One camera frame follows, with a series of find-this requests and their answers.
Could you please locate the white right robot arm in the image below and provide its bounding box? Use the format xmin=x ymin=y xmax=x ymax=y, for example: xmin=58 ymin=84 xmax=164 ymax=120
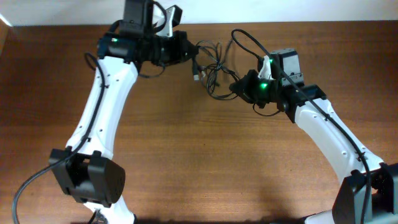
xmin=229 ymin=49 xmax=397 ymax=223

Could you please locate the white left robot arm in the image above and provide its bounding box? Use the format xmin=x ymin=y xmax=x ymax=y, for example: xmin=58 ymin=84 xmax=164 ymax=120
xmin=49 ymin=1 xmax=198 ymax=223

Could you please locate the black cable bundle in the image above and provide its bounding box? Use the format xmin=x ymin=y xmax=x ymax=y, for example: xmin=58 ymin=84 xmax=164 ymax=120
xmin=191 ymin=39 xmax=242 ymax=101

